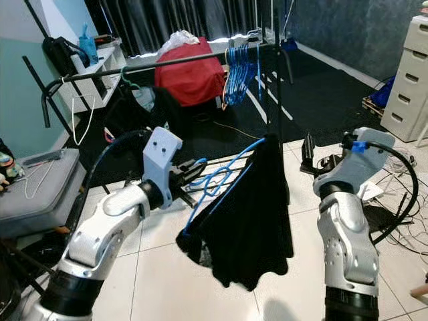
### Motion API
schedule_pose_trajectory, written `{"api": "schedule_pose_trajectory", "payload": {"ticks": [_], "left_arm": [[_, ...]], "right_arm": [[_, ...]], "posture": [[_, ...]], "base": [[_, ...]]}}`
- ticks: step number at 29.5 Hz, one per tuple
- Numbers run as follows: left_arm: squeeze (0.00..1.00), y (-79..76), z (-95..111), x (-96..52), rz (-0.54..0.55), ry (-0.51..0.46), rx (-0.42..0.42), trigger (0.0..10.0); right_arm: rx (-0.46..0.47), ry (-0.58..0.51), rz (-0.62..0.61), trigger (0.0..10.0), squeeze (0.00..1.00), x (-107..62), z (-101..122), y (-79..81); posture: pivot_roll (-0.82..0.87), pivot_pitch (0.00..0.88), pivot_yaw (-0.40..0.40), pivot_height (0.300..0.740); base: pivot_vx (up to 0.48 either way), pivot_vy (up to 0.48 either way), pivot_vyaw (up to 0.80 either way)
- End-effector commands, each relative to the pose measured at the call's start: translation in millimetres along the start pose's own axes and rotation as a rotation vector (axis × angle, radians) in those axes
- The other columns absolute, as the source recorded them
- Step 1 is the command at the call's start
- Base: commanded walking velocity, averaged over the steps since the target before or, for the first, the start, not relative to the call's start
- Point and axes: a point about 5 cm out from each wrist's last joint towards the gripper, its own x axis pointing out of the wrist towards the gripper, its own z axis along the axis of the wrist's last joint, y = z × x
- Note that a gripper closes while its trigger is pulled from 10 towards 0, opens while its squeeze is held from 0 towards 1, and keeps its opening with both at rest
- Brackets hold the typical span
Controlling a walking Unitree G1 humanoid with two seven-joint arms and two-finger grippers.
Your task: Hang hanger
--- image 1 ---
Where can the blue plastic hanger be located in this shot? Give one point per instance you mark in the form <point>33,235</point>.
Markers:
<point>219,194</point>

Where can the black knit garment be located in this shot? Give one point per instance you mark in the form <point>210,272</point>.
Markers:
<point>254,227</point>

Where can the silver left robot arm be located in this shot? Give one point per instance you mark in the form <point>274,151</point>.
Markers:
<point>107,241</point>

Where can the green hanger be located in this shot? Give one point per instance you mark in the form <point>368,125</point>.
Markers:
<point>124,77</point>

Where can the blue tape wrap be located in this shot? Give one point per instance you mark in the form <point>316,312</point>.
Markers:
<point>360,146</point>

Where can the black carpet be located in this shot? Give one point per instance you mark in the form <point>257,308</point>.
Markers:
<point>321,93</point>

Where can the white flat strip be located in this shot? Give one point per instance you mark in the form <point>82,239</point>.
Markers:
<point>254,107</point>

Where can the blue bag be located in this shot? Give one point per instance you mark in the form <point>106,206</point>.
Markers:
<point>384,93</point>

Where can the red cloth cover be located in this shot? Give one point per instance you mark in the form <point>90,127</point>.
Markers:
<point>190,83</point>

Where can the bunch of blue hangers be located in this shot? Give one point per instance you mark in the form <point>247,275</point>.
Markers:
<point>241,73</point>

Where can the white drawer unit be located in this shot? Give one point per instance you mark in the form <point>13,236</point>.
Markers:
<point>408,73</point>

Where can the grey storage ottoman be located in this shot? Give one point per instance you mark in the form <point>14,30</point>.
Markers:
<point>47,200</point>

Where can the black metal clothes rack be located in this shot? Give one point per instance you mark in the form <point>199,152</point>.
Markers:
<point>107,73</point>

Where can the grey window bench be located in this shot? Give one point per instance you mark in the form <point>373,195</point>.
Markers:
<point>214,48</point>

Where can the white plastic bag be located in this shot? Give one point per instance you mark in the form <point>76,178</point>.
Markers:
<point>177,41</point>

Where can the white shelf unit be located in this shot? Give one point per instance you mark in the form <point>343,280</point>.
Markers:
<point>107,63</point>

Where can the dark curtain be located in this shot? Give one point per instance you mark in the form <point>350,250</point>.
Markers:
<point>174,20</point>

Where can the blue spray bottle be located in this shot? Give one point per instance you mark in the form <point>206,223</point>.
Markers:
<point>88,48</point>

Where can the black bag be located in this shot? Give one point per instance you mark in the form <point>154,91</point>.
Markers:
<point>59,55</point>

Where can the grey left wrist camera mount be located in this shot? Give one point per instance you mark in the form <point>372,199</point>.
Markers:
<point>162,154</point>

